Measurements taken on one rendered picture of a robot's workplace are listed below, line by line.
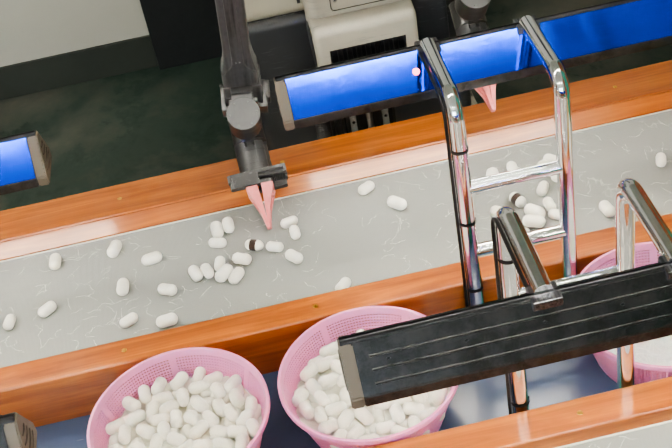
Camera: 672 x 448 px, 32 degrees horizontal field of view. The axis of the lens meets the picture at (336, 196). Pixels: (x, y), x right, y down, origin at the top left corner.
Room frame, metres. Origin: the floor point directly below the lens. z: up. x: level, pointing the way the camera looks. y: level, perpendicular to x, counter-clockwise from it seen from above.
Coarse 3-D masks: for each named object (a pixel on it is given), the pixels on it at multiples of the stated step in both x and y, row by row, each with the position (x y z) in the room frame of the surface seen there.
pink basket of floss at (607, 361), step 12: (612, 252) 1.34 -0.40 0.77; (648, 252) 1.34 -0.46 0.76; (588, 264) 1.32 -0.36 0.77; (600, 264) 1.33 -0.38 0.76; (612, 264) 1.33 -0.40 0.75; (636, 264) 1.33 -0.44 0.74; (600, 360) 1.17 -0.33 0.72; (612, 360) 1.14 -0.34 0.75; (612, 372) 1.16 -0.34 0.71; (636, 372) 1.12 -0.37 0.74; (648, 372) 1.11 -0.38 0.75; (660, 372) 1.10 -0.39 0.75; (636, 384) 1.13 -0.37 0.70
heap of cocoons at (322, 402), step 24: (312, 360) 1.27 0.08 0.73; (336, 360) 1.25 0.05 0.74; (312, 384) 1.21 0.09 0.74; (336, 384) 1.22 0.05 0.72; (312, 408) 1.17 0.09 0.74; (336, 408) 1.16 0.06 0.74; (360, 408) 1.15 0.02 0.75; (384, 408) 1.15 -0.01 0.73; (408, 408) 1.13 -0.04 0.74; (432, 408) 1.12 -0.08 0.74; (336, 432) 1.11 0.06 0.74; (360, 432) 1.11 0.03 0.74; (384, 432) 1.10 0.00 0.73
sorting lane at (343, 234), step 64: (640, 128) 1.68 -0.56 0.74; (320, 192) 1.67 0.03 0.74; (384, 192) 1.64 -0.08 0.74; (448, 192) 1.60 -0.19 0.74; (576, 192) 1.53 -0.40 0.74; (64, 256) 1.63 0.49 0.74; (128, 256) 1.60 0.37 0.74; (192, 256) 1.56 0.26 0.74; (256, 256) 1.53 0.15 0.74; (320, 256) 1.50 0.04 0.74; (384, 256) 1.47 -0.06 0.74; (448, 256) 1.44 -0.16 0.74; (0, 320) 1.50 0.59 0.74; (64, 320) 1.46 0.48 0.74; (192, 320) 1.40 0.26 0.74
